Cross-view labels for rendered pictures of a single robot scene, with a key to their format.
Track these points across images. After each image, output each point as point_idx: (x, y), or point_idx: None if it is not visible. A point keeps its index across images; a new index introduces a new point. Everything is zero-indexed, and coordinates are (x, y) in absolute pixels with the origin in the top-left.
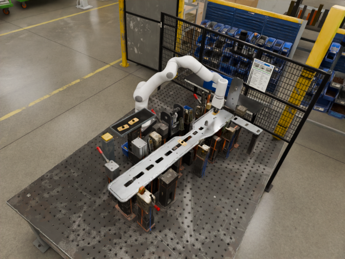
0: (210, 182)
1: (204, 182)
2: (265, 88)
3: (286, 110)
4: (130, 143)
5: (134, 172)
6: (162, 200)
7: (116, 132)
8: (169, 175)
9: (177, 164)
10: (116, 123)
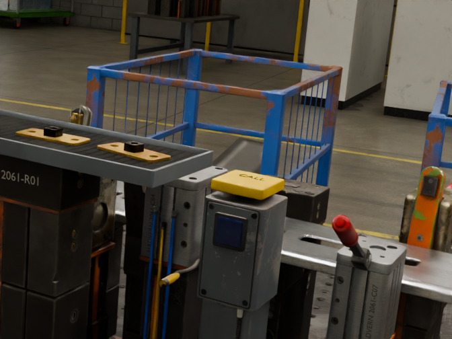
0: (117, 284)
1: (123, 294)
2: None
3: None
4: (70, 323)
5: (321, 250)
6: (304, 323)
7: (192, 163)
8: (286, 183)
9: (119, 270)
10: (100, 159)
